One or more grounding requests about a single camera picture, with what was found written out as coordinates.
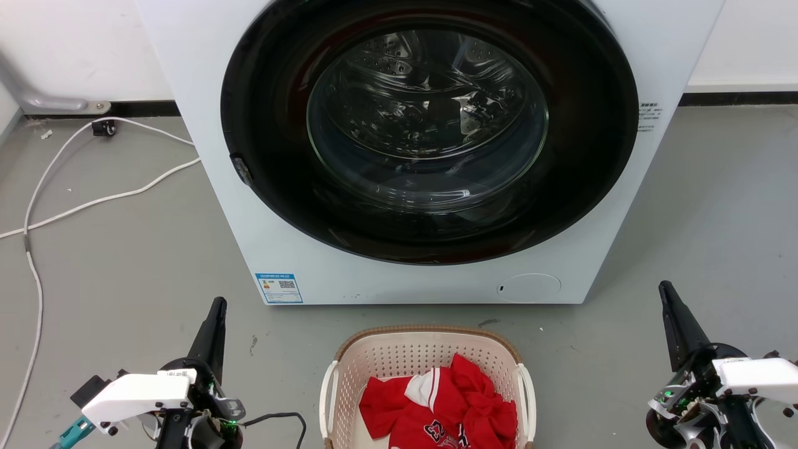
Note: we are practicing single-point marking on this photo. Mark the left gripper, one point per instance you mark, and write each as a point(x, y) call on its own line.
point(215, 399)

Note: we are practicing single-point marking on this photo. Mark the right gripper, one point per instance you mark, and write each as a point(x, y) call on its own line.
point(692, 399)

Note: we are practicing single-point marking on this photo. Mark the cream plastic laundry basket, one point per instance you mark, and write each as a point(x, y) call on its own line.
point(380, 358)

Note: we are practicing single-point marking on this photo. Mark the blue energy label sticker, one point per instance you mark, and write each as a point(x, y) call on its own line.
point(279, 287)

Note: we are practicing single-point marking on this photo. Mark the round white filter cover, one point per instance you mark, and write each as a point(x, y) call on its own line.
point(528, 288)

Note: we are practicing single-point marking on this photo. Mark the black round washer door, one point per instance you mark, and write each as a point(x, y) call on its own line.
point(268, 125)

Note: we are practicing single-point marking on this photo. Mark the red and white jersey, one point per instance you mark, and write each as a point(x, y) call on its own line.
point(461, 405)

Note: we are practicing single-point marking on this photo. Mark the white front-load washing machine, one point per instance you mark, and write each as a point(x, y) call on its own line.
point(206, 93)

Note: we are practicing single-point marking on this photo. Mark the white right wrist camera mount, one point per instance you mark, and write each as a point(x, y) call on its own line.
point(757, 377)

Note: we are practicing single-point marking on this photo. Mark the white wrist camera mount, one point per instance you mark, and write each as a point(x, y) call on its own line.
point(134, 394)
point(757, 377)

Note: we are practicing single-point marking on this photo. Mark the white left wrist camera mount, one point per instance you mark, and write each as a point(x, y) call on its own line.
point(134, 394)

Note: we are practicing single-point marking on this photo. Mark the grey wall pipe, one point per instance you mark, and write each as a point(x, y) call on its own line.
point(50, 103)

